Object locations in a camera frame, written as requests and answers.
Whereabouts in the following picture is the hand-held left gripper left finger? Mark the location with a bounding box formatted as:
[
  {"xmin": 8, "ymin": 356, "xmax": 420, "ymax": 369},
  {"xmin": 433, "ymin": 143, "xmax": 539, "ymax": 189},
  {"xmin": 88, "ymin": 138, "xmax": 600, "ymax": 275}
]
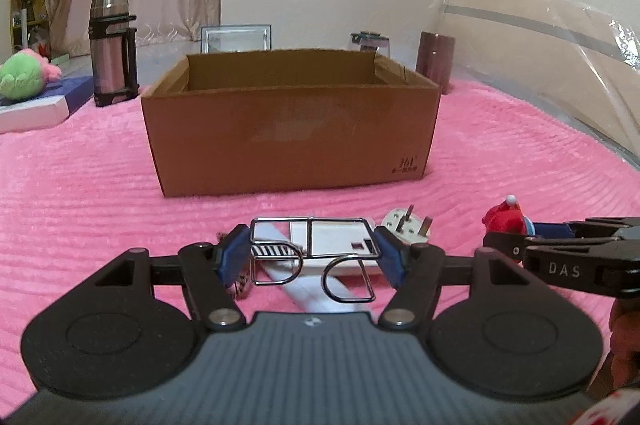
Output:
[{"xmin": 92, "ymin": 225, "xmax": 251, "ymax": 331}]

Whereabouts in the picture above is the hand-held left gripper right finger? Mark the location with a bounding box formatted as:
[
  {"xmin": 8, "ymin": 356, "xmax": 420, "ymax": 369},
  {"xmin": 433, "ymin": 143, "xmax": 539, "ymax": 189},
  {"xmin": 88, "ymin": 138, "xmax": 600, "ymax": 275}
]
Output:
[{"xmin": 372, "ymin": 226, "xmax": 523, "ymax": 331}]

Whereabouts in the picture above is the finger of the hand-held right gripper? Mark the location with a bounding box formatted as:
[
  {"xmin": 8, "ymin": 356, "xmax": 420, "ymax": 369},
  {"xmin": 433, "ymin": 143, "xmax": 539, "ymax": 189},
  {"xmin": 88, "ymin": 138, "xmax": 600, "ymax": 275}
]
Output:
[
  {"xmin": 532, "ymin": 216, "xmax": 640, "ymax": 238},
  {"xmin": 482, "ymin": 231, "xmax": 622, "ymax": 262}
]

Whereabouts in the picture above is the red and blue cat toy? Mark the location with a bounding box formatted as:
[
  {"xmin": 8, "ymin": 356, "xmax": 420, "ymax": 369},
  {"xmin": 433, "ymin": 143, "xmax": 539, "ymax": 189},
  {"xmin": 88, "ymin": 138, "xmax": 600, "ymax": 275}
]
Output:
[{"xmin": 481, "ymin": 194, "xmax": 538, "ymax": 237}]

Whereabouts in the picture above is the metal wire rack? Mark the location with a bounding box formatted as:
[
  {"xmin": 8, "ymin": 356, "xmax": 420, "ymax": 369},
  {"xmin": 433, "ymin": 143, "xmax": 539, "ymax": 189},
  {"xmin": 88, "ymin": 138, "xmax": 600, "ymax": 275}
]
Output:
[{"xmin": 248, "ymin": 217, "xmax": 378, "ymax": 304}]

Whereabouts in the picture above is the white wall plug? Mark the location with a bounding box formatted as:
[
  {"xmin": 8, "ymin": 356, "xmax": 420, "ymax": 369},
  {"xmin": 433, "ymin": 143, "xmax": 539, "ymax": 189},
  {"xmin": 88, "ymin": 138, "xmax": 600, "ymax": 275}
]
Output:
[{"xmin": 381, "ymin": 204, "xmax": 433, "ymax": 251}]

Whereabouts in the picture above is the white square panel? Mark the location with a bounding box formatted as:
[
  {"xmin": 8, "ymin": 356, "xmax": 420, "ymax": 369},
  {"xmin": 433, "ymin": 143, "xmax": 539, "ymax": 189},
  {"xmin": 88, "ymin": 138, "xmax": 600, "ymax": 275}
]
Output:
[{"xmin": 289, "ymin": 217, "xmax": 383, "ymax": 278}]

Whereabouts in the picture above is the long white remote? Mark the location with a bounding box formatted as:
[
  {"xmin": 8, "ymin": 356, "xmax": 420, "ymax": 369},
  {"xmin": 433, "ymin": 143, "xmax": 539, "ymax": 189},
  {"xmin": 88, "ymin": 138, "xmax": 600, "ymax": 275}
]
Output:
[{"xmin": 262, "ymin": 225, "xmax": 373, "ymax": 313}]

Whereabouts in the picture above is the brown cardboard box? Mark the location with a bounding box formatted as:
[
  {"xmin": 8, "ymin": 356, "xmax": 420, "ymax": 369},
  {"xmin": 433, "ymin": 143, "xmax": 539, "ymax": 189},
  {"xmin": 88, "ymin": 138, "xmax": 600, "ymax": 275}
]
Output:
[{"xmin": 140, "ymin": 49, "xmax": 442, "ymax": 198}]

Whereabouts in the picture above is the person's right hand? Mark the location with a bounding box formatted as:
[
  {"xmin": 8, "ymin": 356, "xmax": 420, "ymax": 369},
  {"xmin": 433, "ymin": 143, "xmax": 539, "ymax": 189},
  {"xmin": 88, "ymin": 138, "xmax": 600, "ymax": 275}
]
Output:
[{"xmin": 607, "ymin": 297, "xmax": 640, "ymax": 386}]

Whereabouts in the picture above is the clear plastic sheet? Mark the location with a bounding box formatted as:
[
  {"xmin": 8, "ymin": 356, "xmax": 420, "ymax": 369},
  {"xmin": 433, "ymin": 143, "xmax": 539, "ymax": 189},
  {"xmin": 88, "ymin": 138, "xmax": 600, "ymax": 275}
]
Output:
[{"xmin": 425, "ymin": 0, "xmax": 640, "ymax": 166}]

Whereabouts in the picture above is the pink fleece blanket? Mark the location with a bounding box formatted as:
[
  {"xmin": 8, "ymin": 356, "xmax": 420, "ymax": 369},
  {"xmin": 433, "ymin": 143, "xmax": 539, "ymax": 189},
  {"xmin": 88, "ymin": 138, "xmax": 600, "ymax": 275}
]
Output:
[{"xmin": 0, "ymin": 82, "xmax": 640, "ymax": 406}]

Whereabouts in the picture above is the maroon thermos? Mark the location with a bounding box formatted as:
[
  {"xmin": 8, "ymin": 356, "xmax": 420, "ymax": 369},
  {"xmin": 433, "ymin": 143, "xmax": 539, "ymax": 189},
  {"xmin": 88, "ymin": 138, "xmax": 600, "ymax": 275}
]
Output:
[{"xmin": 415, "ymin": 31, "xmax": 457, "ymax": 95}]

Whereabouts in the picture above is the clear jar with dark base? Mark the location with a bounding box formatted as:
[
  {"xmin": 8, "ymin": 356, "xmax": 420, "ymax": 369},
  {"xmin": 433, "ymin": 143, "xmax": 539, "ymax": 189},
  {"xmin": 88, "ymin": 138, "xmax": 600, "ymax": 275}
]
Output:
[{"xmin": 350, "ymin": 32, "xmax": 391, "ymax": 58}]

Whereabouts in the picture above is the white and blue box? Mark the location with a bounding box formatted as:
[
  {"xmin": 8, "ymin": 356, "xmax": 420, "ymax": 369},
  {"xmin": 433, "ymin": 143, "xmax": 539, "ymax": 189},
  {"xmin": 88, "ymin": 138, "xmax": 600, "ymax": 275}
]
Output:
[{"xmin": 0, "ymin": 76, "xmax": 96, "ymax": 113}]

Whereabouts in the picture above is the white flat box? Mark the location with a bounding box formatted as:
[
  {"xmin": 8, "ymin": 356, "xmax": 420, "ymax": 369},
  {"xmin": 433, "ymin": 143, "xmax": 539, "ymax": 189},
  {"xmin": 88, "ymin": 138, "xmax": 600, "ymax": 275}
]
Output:
[{"xmin": 0, "ymin": 98, "xmax": 71, "ymax": 134}]

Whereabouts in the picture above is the green plush toy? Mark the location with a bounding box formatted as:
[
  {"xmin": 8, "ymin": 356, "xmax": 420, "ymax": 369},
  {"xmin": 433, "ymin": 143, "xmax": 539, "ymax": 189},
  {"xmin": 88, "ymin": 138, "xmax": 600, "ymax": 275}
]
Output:
[{"xmin": 0, "ymin": 48, "xmax": 63, "ymax": 101}]

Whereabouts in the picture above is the silver picture frame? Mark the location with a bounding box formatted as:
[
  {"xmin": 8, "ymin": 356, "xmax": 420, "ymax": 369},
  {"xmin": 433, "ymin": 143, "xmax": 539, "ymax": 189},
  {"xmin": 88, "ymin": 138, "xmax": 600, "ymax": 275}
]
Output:
[{"xmin": 201, "ymin": 23, "xmax": 273, "ymax": 54}]

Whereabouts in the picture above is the steel thermos with black handle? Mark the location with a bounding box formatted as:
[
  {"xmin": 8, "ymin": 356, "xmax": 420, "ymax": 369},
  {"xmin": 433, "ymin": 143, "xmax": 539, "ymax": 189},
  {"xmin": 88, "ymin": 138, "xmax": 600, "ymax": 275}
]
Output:
[{"xmin": 89, "ymin": 0, "xmax": 140, "ymax": 107}]

